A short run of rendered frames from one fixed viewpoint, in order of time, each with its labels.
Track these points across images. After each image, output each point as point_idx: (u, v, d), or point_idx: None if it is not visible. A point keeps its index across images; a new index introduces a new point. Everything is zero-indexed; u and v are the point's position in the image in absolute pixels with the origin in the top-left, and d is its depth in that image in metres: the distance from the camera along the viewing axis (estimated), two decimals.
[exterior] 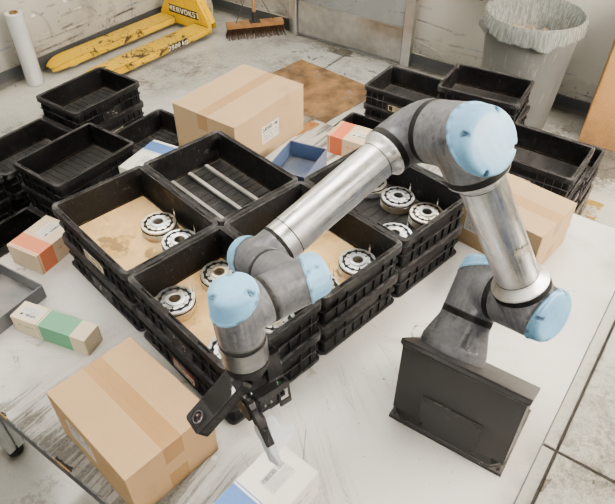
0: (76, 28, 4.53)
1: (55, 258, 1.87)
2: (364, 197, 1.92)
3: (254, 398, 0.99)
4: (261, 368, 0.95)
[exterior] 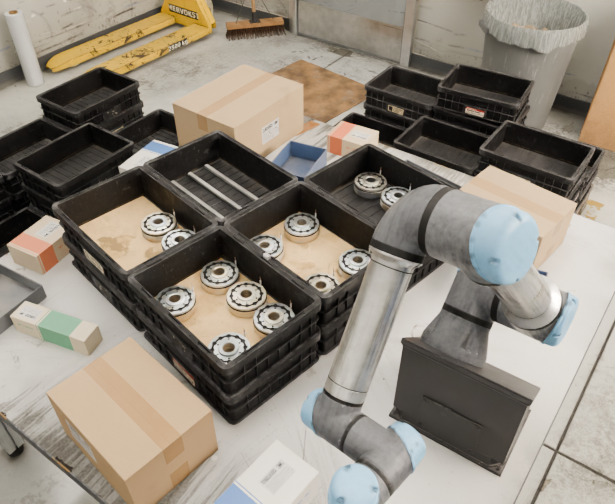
0: (76, 28, 4.53)
1: (55, 258, 1.87)
2: (364, 197, 1.92)
3: None
4: None
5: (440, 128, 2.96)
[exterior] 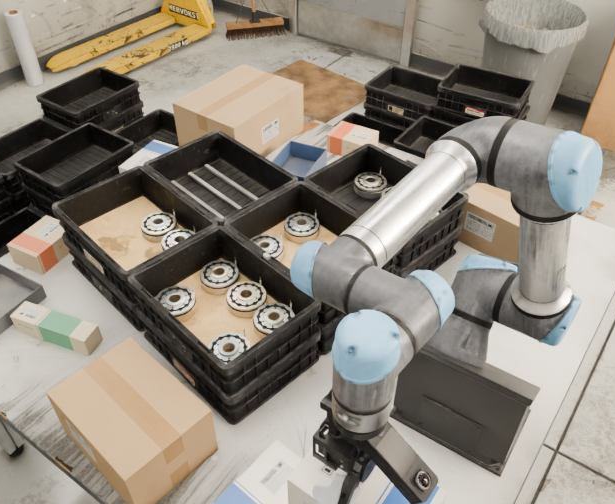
0: (76, 28, 4.53)
1: (55, 258, 1.87)
2: (364, 197, 1.92)
3: None
4: None
5: (440, 128, 2.96)
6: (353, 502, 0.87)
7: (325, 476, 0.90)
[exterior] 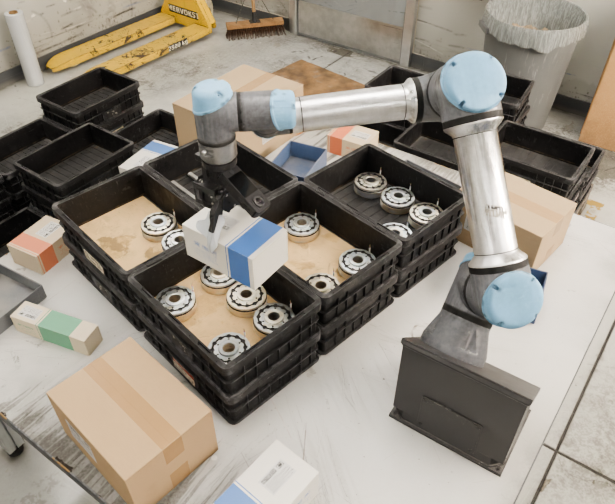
0: (76, 28, 4.53)
1: (55, 258, 1.87)
2: (364, 197, 1.92)
3: None
4: None
5: (440, 128, 2.96)
6: (223, 234, 1.32)
7: None
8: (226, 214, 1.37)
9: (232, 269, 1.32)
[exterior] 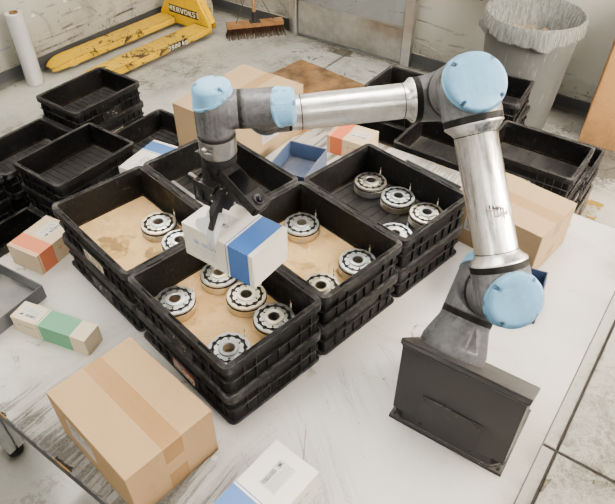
0: (76, 28, 4.53)
1: (55, 258, 1.87)
2: (364, 197, 1.92)
3: None
4: None
5: (440, 128, 2.96)
6: (223, 232, 1.31)
7: None
8: (226, 212, 1.36)
9: (232, 267, 1.32)
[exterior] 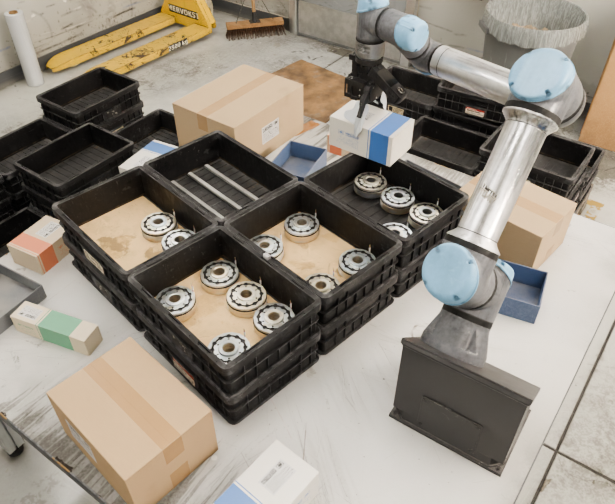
0: (76, 28, 4.53)
1: (55, 258, 1.87)
2: (364, 197, 1.92)
3: None
4: None
5: (440, 128, 2.96)
6: (365, 122, 1.67)
7: None
8: None
9: (371, 150, 1.67)
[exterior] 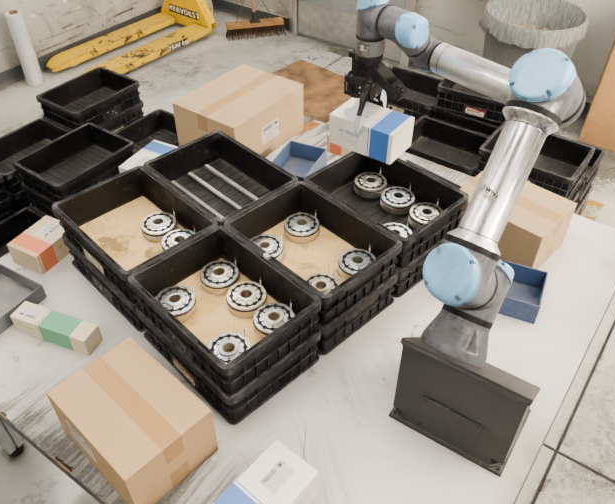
0: (76, 28, 4.53)
1: (55, 258, 1.87)
2: (364, 197, 1.92)
3: None
4: None
5: (440, 128, 2.96)
6: (365, 120, 1.66)
7: None
8: None
9: (371, 148, 1.67)
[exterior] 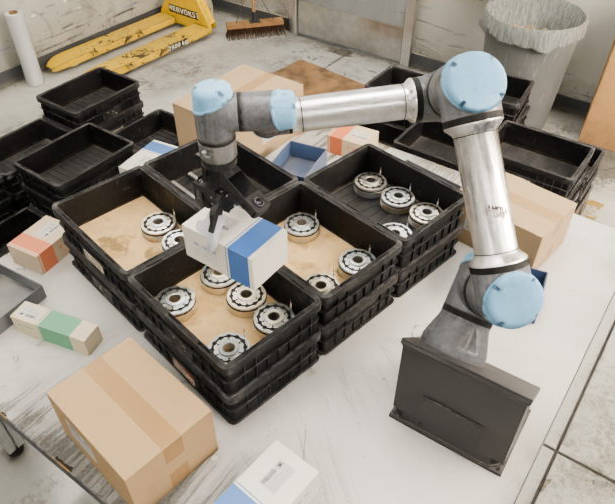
0: (76, 28, 4.53)
1: (55, 258, 1.87)
2: (364, 197, 1.92)
3: None
4: None
5: (440, 128, 2.96)
6: (223, 234, 1.31)
7: None
8: (226, 214, 1.37)
9: (232, 269, 1.32)
